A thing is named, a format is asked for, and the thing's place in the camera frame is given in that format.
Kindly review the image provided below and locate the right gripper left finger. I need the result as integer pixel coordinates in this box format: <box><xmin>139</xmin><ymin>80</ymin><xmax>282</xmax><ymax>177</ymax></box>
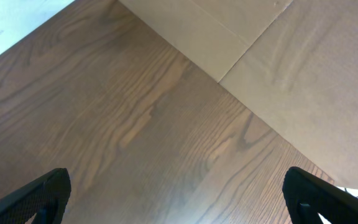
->
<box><xmin>0</xmin><ymin>168</ymin><xmax>71</xmax><ymax>224</ymax></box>

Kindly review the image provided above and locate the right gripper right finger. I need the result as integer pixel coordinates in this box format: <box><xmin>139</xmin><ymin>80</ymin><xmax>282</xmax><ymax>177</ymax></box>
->
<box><xmin>282</xmin><ymin>167</ymin><xmax>358</xmax><ymax>224</ymax></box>

